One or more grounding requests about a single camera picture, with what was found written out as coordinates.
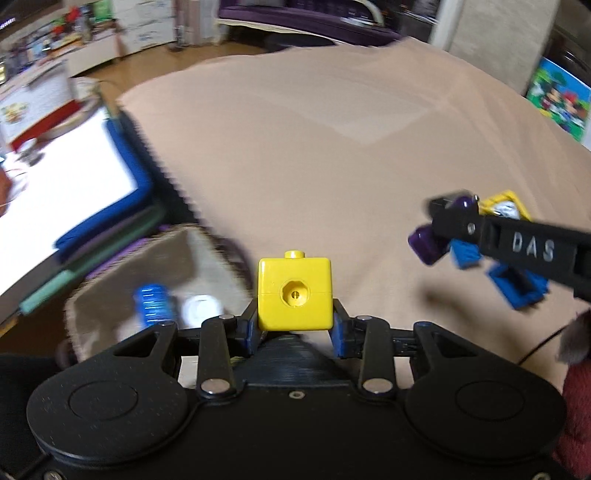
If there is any dark purple toy piece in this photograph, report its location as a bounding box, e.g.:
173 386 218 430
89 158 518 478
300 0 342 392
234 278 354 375
408 190 479 266

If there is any desk calendar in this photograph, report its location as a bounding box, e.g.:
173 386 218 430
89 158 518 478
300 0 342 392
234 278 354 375
1 65 80 151

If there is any wicker basket with fabric liner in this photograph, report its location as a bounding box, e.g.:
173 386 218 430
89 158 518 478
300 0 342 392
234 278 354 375
65 224 252 362

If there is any green mat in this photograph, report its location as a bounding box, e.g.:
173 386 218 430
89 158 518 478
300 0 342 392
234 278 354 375
6 203 165 316

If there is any beige blanket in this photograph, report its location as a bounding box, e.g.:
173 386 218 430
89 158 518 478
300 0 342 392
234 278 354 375
118 39 590 385

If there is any blue plastic bottle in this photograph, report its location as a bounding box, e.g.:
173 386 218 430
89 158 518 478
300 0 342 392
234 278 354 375
133 284 176 328

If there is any yellow toy cube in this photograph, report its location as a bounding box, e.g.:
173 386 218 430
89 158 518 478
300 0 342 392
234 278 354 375
256 250 334 332

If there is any mickey mouse picture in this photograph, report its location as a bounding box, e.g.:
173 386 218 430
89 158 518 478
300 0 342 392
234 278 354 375
525 57 590 143

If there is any purple chaise sofa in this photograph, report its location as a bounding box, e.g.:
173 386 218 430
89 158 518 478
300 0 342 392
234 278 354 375
216 1 401 46

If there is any blue folded mat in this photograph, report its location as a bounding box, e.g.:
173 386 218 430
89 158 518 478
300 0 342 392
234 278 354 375
55 119 153 263

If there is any blue hollow toy block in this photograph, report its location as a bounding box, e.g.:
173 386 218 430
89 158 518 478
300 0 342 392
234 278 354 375
487 264 549 310

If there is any blue toy brick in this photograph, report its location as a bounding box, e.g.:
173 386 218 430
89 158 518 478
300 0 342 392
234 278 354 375
450 239 482 270

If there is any white round cap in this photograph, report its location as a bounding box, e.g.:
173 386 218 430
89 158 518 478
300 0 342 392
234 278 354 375
181 295 224 328

